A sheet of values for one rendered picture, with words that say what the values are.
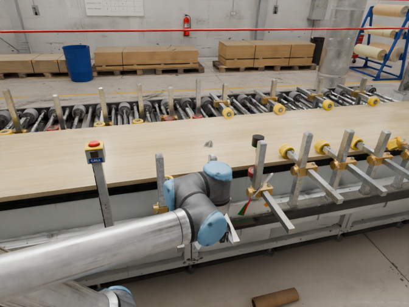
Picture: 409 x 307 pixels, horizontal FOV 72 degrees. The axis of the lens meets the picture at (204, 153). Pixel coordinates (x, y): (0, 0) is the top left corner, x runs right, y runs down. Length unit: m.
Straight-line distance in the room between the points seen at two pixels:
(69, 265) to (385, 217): 2.56
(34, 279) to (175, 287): 1.58
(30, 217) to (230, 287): 1.33
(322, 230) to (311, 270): 0.32
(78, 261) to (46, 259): 0.06
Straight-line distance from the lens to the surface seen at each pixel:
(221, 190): 0.86
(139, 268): 2.07
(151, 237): 0.66
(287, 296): 2.11
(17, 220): 1.78
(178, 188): 0.80
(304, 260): 2.43
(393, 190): 2.17
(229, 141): 1.91
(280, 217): 1.40
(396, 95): 3.86
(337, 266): 2.49
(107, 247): 0.64
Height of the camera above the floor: 1.77
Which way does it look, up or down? 30 degrees down
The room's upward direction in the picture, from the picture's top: 1 degrees clockwise
